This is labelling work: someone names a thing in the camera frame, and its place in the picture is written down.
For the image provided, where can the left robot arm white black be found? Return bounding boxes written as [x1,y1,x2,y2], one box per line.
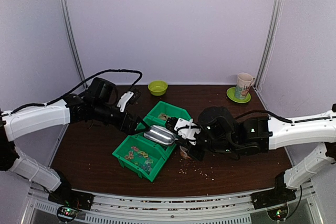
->
[1,92,149,205]

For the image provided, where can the metal scoop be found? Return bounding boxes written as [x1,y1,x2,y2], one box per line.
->
[143,125,177,146]

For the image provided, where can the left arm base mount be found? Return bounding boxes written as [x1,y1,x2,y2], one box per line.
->
[46,190,94,223]

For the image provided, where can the green three-compartment candy bin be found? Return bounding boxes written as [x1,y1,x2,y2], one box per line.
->
[112,101,191,182]

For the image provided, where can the patterned ceramic mug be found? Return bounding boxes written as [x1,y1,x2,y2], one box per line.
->
[236,72,255,95]

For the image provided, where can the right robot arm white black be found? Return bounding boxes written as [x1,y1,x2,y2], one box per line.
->
[165,106,335,204]

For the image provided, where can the orange candies pile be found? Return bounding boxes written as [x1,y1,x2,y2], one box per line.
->
[124,146,154,174]

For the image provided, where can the clear plastic jar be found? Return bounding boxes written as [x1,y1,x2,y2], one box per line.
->
[180,146,192,161]

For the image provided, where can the left aluminium frame post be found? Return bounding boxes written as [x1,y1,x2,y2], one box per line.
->
[59,0,85,81]

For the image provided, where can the right aluminium frame post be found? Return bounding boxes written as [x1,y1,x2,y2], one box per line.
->
[255,0,284,91]

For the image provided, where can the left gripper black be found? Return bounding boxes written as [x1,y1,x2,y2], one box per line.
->
[92,101,150,136]

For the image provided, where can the aluminium frame post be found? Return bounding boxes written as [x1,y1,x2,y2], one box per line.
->
[59,0,85,81]
[255,0,284,91]

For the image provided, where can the green saucer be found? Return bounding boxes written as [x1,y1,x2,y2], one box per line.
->
[226,87,251,104]

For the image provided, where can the small green bowl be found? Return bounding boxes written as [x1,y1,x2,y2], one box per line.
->
[148,80,168,96]

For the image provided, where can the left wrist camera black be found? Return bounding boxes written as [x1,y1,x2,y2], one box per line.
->
[83,77,140,112]

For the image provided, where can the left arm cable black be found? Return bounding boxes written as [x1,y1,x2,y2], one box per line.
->
[10,69,144,114]

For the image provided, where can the green wrapped candies pile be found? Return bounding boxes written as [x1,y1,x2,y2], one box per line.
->
[157,113,170,121]

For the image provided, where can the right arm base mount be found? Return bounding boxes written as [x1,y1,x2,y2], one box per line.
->
[251,188,296,222]

